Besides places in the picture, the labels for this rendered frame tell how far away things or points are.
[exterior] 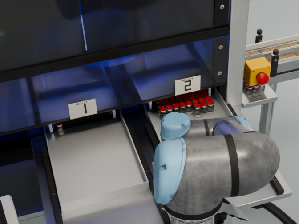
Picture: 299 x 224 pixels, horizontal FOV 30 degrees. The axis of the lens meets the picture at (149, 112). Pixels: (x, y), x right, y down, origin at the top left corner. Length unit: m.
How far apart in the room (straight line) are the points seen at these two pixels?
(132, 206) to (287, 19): 2.67
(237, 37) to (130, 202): 0.60
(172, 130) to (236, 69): 0.51
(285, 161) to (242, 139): 1.97
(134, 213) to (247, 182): 0.65
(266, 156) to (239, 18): 0.76
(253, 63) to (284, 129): 1.33
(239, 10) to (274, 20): 2.35
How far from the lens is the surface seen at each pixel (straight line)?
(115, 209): 1.62
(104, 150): 1.78
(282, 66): 2.05
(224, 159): 0.99
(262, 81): 1.85
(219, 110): 1.90
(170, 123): 1.37
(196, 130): 1.39
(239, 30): 1.73
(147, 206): 1.62
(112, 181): 1.68
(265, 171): 1.02
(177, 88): 1.77
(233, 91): 1.87
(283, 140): 3.09
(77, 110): 1.72
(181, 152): 0.99
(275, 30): 3.93
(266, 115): 2.24
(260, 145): 1.03
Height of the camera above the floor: 2.14
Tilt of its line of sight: 41 degrees down
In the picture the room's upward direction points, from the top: 4 degrees counter-clockwise
